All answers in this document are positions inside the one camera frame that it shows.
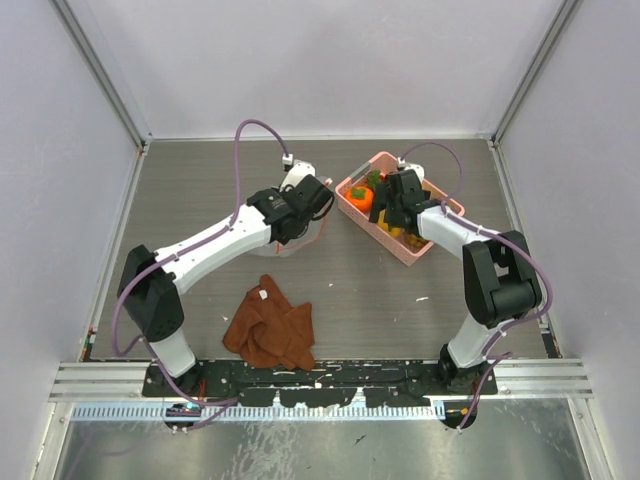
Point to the grey slotted cable duct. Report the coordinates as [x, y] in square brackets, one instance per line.
[165, 411]

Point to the orange peach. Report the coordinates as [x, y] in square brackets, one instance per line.
[394, 232]

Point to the pink plastic basket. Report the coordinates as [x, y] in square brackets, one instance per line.
[387, 163]

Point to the aluminium frame rail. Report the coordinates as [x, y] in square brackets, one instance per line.
[135, 380]

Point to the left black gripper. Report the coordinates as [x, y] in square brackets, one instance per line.
[286, 188]

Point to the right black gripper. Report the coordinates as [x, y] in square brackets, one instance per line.
[382, 197]

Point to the clear zip top bag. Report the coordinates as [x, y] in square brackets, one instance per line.
[273, 207]

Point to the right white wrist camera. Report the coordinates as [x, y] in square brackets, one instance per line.
[296, 171]

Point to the brown longan bunch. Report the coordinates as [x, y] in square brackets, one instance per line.
[415, 241]

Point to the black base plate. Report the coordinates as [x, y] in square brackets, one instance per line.
[391, 383]

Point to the brown cloth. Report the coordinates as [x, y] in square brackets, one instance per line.
[267, 331]

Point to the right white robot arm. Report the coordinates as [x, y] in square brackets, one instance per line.
[500, 283]

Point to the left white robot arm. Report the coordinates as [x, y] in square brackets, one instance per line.
[152, 283]

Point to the orange persimmon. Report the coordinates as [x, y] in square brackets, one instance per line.
[361, 197]

